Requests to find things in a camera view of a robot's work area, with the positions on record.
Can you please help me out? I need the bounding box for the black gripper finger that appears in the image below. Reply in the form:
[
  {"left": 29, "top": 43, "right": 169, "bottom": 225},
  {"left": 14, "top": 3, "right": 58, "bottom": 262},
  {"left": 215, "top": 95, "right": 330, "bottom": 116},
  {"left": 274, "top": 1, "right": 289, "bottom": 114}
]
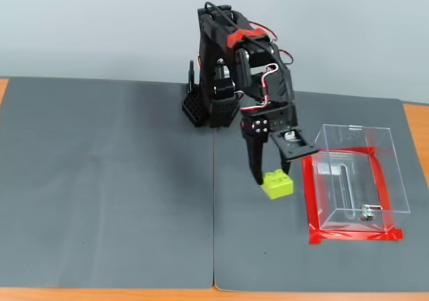
[
  {"left": 278, "top": 154, "right": 292, "bottom": 175},
  {"left": 241, "top": 117, "right": 271, "bottom": 186}
]

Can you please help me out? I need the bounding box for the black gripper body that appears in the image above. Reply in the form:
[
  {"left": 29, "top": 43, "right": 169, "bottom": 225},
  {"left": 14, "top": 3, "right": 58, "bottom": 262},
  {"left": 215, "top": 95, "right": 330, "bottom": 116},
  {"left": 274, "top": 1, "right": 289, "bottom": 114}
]
[{"left": 239, "top": 103, "right": 298, "bottom": 133}]

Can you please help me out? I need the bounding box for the green lego block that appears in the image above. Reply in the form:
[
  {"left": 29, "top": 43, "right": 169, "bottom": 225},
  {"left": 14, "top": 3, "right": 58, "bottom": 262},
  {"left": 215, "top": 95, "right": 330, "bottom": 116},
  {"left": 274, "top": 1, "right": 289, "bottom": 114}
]
[{"left": 261, "top": 168, "right": 295, "bottom": 200}]

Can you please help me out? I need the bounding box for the transparent plastic box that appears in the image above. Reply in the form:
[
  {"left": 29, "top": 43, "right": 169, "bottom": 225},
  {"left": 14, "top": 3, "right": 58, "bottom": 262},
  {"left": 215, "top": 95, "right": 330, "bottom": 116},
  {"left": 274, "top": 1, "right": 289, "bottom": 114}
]
[{"left": 310, "top": 123, "right": 412, "bottom": 233}]

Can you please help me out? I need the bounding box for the silver metal box latch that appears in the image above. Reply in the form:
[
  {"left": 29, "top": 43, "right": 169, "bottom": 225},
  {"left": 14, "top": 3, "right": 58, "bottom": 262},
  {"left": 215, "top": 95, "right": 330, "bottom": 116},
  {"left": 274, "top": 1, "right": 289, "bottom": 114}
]
[{"left": 358, "top": 204, "right": 383, "bottom": 222}]

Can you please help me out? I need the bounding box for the black table clamp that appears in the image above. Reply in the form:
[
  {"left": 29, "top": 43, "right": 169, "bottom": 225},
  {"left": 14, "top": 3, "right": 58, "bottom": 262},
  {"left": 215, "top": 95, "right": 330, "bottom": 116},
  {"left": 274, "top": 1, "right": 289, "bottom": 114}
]
[{"left": 182, "top": 60, "right": 206, "bottom": 129}]

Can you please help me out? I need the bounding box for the dark grey mat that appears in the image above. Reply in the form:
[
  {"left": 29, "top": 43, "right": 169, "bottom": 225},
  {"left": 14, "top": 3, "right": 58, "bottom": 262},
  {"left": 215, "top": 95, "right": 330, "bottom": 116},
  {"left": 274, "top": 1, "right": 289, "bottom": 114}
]
[
  {"left": 212, "top": 86, "right": 429, "bottom": 294},
  {"left": 0, "top": 76, "right": 215, "bottom": 290}
]

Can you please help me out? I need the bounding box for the red tape band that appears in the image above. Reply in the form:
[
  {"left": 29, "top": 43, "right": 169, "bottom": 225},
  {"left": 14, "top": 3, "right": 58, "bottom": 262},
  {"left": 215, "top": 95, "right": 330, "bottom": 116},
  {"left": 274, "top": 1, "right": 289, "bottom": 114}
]
[{"left": 226, "top": 28, "right": 269, "bottom": 48}]

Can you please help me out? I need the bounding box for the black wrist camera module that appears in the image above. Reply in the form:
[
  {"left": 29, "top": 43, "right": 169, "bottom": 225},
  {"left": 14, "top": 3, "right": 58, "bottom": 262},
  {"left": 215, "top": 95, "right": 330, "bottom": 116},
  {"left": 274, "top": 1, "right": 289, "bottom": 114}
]
[{"left": 269, "top": 128, "right": 321, "bottom": 164}]

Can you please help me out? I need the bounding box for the red white servo wire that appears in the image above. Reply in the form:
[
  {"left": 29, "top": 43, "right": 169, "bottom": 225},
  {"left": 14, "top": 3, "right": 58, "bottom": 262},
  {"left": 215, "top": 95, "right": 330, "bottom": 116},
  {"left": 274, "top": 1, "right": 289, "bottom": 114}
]
[{"left": 239, "top": 64, "right": 280, "bottom": 114}]

